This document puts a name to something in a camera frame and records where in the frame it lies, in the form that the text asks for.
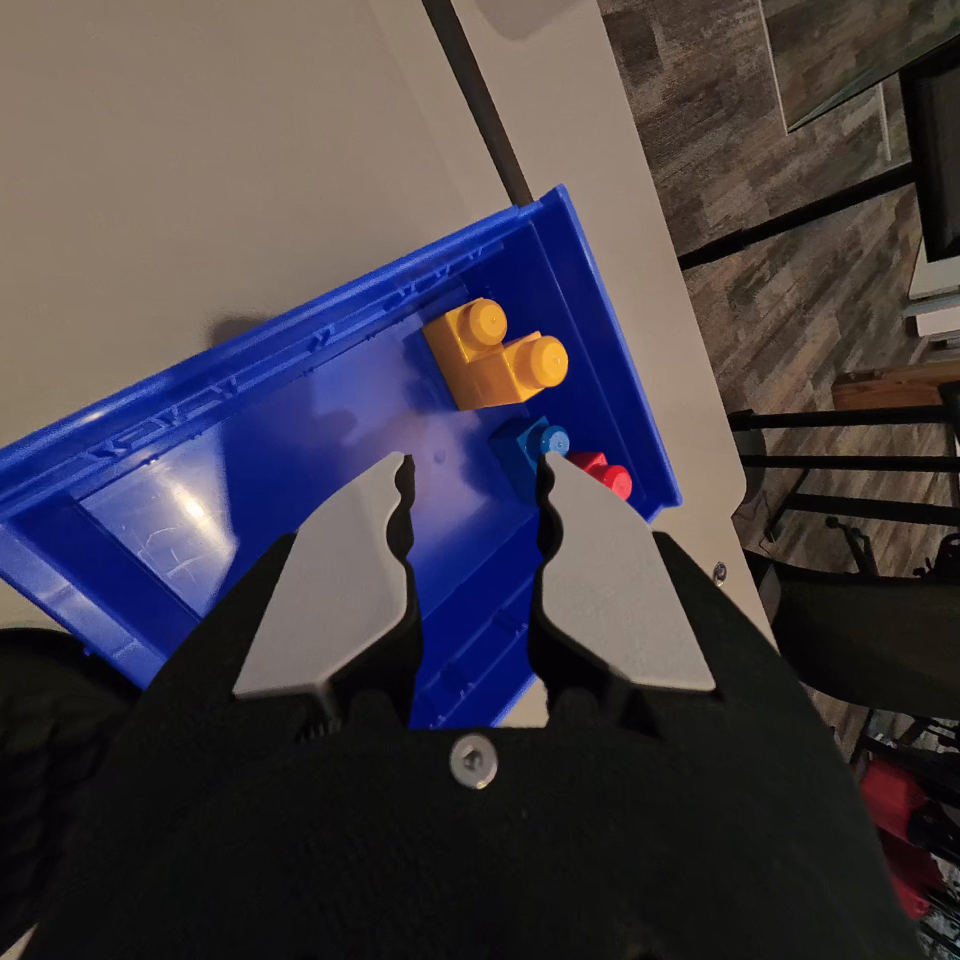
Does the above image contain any wooden block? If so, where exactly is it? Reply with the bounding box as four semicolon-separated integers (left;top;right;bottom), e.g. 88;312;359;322
832;362;960;411

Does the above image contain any blue two-stud block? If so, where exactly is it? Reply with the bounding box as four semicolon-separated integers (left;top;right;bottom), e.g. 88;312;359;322
489;416;571;505

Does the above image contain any yellow two-stud block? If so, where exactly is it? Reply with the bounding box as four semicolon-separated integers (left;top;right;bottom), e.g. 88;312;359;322
422;298;526;412

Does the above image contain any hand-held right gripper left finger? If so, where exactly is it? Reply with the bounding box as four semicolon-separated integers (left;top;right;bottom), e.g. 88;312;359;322
232;452;423;725

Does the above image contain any blue plastic bin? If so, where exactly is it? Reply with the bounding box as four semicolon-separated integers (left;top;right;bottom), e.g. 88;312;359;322
0;183;684;732

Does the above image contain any red one-stud block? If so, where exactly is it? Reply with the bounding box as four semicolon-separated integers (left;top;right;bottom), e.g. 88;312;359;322
566;450;633;502

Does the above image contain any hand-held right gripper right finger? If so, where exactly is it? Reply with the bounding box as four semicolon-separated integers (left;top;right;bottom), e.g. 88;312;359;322
527;452;717;725

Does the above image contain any black upright panel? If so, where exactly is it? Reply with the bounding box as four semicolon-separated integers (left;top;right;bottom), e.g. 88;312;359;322
765;555;960;721

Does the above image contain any red crate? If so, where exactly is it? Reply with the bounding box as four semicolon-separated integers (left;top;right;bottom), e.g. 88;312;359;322
877;825;948;924
858;757;931;841

